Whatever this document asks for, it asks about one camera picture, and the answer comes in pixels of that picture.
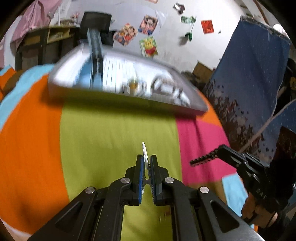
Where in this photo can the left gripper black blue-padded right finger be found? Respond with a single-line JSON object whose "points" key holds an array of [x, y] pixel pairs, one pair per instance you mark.
{"points": [[196, 214]]}

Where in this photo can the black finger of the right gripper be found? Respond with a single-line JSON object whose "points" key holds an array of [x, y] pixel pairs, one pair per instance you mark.
{"points": [[204, 159]]}

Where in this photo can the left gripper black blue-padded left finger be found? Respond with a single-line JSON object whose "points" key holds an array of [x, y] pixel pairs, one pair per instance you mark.
{"points": [[97, 214]]}

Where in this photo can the white hair clip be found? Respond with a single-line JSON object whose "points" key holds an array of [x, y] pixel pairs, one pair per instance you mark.
{"points": [[146, 164]]}

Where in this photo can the black hair tie orange charm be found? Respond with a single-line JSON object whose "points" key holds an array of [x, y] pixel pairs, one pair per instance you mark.
{"points": [[134, 87]]}

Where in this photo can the light blue wristwatch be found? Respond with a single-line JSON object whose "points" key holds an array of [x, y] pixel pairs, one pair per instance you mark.
{"points": [[91, 74]]}

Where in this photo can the person's right hand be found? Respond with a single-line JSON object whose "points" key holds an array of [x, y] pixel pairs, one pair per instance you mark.
{"points": [[263, 218]]}

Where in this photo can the colourful striped bed blanket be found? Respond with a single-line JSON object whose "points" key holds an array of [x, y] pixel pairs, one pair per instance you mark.
{"points": [[52, 150]]}

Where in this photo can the blue dotted fabric wardrobe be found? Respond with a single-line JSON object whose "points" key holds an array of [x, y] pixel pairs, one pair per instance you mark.
{"points": [[244, 89]]}

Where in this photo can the brown cardboard box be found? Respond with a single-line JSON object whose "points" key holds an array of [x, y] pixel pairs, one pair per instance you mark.
{"points": [[202, 72]]}

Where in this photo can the green hanging brush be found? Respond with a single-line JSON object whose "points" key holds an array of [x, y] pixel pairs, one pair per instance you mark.
{"points": [[189, 35]]}

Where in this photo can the yellow bear poster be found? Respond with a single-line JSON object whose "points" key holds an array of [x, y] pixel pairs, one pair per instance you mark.
{"points": [[148, 47]]}

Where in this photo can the red square paper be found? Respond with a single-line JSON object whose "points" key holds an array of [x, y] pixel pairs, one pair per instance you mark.
{"points": [[207, 26]]}

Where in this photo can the anime character poster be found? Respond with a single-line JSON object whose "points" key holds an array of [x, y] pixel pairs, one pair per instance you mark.
{"points": [[148, 25]]}

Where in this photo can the grey shallow tray box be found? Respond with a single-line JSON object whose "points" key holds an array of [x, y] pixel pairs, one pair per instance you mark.
{"points": [[167, 89]]}

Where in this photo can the cartoon family poster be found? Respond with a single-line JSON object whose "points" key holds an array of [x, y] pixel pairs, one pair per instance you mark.
{"points": [[125, 35]]}

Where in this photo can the black office chair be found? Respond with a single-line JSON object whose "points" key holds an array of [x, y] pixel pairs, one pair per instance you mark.
{"points": [[99, 21]]}

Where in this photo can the wooden desk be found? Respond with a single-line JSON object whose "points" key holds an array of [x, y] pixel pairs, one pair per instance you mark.
{"points": [[47, 44]]}

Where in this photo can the pink curtain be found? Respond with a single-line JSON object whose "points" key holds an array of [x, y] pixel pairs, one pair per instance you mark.
{"points": [[38, 14]]}

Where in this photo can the green photos on wall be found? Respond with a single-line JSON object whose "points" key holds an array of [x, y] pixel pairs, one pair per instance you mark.
{"points": [[188, 19]]}

